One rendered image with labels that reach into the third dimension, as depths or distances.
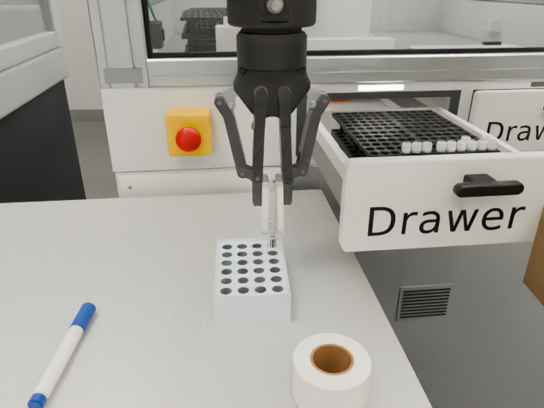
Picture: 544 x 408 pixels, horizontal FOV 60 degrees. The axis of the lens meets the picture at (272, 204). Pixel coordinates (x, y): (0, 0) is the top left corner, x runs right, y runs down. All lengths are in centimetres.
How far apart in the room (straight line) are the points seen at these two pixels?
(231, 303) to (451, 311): 71
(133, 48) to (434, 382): 99
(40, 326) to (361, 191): 38
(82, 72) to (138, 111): 357
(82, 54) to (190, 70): 358
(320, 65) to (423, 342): 68
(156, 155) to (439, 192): 49
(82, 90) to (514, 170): 407
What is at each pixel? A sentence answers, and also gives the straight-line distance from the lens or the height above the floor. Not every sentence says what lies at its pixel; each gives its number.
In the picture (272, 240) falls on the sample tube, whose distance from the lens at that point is 60.
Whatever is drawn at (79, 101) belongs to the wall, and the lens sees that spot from 446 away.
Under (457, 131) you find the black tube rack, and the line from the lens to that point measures 76.
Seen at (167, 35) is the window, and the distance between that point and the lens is 82.
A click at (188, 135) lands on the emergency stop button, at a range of 75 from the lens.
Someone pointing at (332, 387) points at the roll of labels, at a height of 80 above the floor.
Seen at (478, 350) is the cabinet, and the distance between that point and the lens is 126.
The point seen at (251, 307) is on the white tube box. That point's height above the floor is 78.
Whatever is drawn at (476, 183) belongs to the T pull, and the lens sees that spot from 53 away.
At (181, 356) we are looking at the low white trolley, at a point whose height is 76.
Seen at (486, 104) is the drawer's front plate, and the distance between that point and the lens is 92.
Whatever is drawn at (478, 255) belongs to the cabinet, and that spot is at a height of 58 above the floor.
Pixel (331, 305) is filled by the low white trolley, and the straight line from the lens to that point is 56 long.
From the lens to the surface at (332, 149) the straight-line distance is 66.
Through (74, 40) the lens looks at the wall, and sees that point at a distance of 437.
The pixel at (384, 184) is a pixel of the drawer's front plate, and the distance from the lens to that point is 53.
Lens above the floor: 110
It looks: 25 degrees down
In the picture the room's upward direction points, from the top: straight up
